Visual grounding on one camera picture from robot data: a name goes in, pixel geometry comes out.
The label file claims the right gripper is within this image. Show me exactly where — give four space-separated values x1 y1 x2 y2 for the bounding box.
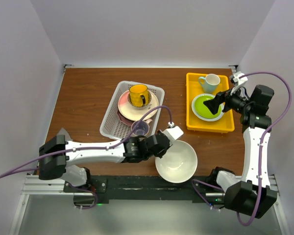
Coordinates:
203 83 252 115

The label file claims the pink purple mug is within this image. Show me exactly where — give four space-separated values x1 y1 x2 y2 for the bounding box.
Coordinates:
131 118 152 136

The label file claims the cream ceramic bowl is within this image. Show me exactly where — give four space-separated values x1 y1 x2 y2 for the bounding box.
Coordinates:
155 141 198 184

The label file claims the pink dotted scalloped plate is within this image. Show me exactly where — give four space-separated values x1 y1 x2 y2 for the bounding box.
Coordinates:
117 112 134 126

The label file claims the pink cream branch plate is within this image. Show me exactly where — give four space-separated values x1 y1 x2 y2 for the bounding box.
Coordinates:
118 91 159 121

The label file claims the yellow glass cup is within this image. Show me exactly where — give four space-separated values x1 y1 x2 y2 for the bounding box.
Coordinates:
129 84 149 107

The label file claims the purple patterned small bowl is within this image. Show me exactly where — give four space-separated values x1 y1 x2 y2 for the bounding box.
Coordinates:
127 91 152 108

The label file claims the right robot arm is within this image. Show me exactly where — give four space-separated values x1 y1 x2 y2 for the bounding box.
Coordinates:
203 85 277 219

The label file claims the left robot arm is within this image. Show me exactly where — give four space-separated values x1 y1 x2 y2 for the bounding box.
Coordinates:
39 130 175 192

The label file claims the lime green plate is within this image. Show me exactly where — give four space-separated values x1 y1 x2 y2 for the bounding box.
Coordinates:
191 94 224 122

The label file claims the light blue mug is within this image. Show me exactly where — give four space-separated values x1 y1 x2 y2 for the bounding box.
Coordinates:
198 74 221 94

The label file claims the yellow plastic tray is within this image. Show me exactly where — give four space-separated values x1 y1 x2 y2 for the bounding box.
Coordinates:
186 72 235 133

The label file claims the white plastic basket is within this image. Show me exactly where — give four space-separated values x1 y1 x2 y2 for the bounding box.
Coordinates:
99 81 165 140

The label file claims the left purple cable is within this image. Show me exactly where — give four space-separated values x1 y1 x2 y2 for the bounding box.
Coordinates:
0 105 174 210

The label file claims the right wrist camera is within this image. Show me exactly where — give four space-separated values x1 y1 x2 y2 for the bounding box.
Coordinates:
229 71 248 95

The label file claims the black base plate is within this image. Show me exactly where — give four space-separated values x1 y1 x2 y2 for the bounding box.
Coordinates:
63 175 237 206

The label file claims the spatula with wooden handle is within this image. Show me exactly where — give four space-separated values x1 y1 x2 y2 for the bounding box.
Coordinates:
57 128 73 141

